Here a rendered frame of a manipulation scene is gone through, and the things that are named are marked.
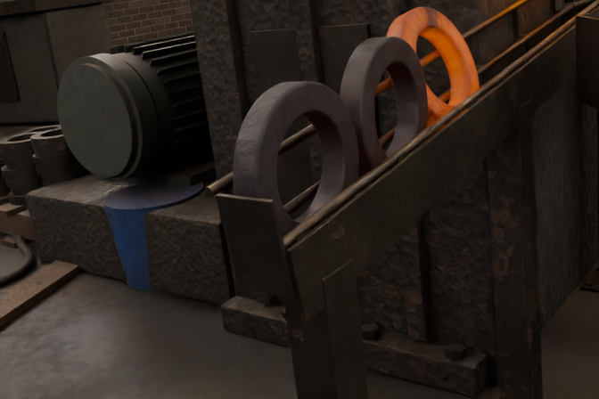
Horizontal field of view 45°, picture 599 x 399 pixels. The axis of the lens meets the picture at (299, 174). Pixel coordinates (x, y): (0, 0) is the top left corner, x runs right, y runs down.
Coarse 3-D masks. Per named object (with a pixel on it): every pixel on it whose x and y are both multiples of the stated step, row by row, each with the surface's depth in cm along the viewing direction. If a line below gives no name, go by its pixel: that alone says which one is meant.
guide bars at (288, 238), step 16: (560, 32) 130; (512, 64) 115; (496, 80) 110; (480, 96) 105; (448, 112) 99; (432, 128) 94; (416, 144) 91; (384, 160) 86; (400, 160) 88; (368, 176) 83; (352, 192) 80; (320, 208) 77; (336, 208) 78; (304, 224) 74; (288, 240) 72
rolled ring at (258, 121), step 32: (288, 96) 74; (320, 96) 78; (256, 128) 72; (320, 128) 82; (352, 128) 83; (256, 160) 71; (352, 160) 84; (256, 192) 71; (320, 192) 84; (288, 224) 75
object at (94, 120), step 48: (144, 48) 219; (192, 48) 230; (96, 96) 209; (144, 96) 205; (192, 96) 220; (96, 144) 215; (144, 144) 207; (192, 144) 229; (48, 192) 236; (96, 192) 229; (48, 240) 239; (96, 240) 222; (192, 240) 194; (192, 288) 200
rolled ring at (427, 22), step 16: (400, 16) 104; (416, 16) 104; (432, 16) 107; (400, 32) 101; (416, 32) 103; (432, 32) 108; (448, 32) 109; (448, 48) 110; (464, 48) 111; (448, 64) 111; (464, 64) 110; (464, 80) 109; (432, 96) 101; (464, 96) 108; (432, 112) 101
